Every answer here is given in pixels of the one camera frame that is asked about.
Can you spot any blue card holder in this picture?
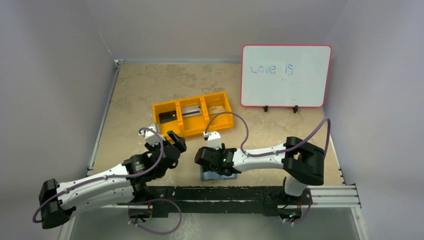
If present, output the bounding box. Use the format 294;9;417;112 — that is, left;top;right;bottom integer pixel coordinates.
199;166;238;182

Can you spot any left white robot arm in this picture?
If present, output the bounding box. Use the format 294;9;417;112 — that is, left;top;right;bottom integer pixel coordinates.
32;127;187;229

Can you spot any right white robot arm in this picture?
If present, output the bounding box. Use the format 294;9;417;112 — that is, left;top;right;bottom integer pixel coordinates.
194;136;326;204

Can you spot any black card in bin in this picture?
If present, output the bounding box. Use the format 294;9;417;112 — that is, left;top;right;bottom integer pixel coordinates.
158;110;177;124

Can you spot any silver card in bin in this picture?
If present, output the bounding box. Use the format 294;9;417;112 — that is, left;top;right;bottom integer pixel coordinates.
181;105;202;118

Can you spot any left yellow bin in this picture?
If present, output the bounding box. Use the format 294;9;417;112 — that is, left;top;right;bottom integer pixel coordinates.
152;100;184;140

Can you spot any yellow bin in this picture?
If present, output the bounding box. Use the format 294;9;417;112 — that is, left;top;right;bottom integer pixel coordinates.
152;100;184;140
177;96;207;138
203;91;234;131

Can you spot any middle yellow bin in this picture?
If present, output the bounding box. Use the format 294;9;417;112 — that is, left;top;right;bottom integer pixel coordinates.
177;96;207;138

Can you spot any right yellow bin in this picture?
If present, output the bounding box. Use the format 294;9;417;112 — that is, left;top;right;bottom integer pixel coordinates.
203;91;234;131

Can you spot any right whiteboard stand foot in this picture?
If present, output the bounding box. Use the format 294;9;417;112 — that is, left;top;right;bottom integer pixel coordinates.
292;105;299;114

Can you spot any pink framed whiteboard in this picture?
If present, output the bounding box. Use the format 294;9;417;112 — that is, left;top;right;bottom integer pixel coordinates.
240;44;332;108

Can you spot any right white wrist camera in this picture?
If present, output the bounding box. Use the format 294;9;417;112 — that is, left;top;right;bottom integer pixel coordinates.
203;131;222;150

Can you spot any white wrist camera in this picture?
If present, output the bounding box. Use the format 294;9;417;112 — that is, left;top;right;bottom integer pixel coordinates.
138;123;166;147
203;131;222;150

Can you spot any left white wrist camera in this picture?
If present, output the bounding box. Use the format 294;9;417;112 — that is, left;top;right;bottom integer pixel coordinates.
138;123;166;147

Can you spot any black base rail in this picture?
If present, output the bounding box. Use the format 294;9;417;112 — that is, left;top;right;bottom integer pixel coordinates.
115;185;314;218

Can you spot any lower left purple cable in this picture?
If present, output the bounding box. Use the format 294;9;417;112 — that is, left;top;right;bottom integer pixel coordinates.
127;198;183;235

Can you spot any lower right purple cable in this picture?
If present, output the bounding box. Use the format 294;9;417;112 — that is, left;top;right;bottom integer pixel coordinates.
281;188;315;227

